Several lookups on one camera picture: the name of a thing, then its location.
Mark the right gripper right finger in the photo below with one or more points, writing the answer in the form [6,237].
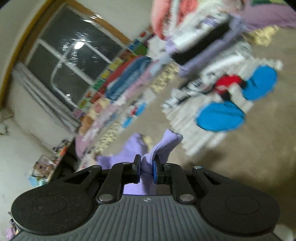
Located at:
[186,187]

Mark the cluttered dark desk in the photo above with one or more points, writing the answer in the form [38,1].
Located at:
[64,162]

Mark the window with white frame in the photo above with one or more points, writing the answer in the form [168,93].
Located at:
[63,43]

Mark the pink rolled quilt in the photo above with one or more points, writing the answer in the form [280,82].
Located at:
[166,12]

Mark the folded lavender garment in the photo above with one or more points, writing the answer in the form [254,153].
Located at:
[201,60]

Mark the folded white grey garment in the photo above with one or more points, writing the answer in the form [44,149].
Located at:
[230,57]

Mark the grey curtain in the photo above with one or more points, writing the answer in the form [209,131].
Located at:
[55,108]

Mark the Mickey Mouse brown blanket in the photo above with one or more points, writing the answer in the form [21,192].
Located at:
[247,134]

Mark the folded black garment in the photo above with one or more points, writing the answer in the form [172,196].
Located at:
[215,34]

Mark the folded white purple floral cloth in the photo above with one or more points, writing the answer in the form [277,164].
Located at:
[191,35]

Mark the cartoon print pillow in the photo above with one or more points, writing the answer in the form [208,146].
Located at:
[98,106]

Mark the purple sweatshirt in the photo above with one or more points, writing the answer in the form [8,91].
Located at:
[136,146]

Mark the colourful alphabet headboard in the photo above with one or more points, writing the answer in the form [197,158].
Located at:
[134,50]

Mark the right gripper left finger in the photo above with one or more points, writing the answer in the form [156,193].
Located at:
[107,185]

